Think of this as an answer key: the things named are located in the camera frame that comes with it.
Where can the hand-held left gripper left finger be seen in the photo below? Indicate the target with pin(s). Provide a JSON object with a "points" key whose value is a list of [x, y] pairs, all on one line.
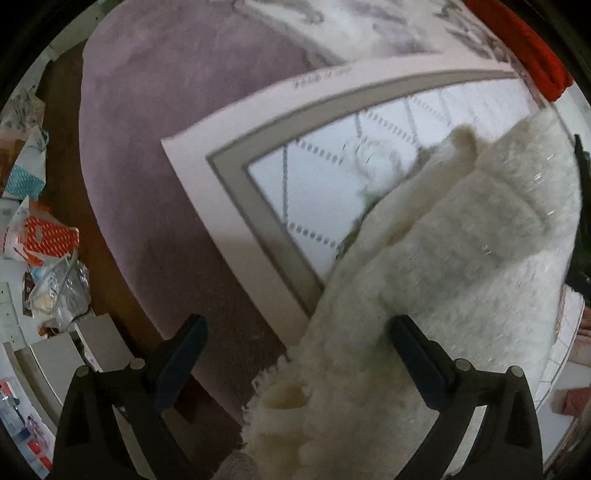
{"points": [[178, 364]]}

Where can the black jacket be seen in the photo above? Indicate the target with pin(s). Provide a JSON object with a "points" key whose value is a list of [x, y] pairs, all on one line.
{"points": [[582, 263]]}

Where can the clear plastic bag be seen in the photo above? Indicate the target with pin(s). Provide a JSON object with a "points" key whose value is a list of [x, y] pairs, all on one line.
{"points": [[60, 288]]}

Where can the blue dotted white bag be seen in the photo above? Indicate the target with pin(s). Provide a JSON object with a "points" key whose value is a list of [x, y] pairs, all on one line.
{"points": [[25, 177]]}

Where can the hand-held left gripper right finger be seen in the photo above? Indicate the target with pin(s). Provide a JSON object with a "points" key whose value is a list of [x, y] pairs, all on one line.
{"points": [[418, 364]]}

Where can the bed with floral cover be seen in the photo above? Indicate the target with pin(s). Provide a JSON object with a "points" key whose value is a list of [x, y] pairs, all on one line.
{"points": [[161, 92]]}

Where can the red quilt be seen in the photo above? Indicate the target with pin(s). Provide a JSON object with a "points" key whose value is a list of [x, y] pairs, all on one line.
{"points": [[540, 55]]}

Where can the floral paper bag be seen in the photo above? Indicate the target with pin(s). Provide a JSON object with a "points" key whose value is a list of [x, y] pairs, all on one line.
{"points": [[23, 108]]}

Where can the red dotted packet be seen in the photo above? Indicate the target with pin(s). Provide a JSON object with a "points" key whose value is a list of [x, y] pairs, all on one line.
{"points": [[48, 237]]}

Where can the white cardboard box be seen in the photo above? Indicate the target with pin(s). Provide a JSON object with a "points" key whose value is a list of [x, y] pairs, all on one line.
{"points": [[87, 341]]}

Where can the white fluffy jacket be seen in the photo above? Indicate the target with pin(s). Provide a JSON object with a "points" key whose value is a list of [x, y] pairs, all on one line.
{"points": [[461, 258]]}

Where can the pink box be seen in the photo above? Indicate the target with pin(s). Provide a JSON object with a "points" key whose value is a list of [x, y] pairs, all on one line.
{"points": [[575, 401]]}

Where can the white quilted patterned mat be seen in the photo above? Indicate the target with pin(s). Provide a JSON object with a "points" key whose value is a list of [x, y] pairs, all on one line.
{"points": [[286, 175]]}

